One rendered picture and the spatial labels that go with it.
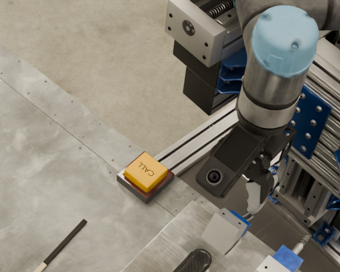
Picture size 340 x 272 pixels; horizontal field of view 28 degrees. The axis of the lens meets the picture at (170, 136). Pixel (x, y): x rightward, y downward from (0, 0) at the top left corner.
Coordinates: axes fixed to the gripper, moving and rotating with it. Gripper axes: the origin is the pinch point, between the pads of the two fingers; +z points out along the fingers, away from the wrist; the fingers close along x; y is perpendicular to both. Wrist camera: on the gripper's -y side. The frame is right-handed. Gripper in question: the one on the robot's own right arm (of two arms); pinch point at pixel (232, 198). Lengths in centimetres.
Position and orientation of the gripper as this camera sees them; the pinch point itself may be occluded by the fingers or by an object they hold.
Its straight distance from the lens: 106.1
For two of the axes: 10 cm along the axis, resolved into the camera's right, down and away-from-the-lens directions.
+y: 6.6, -5.7, 5.0
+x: -7.5, -5.6, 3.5
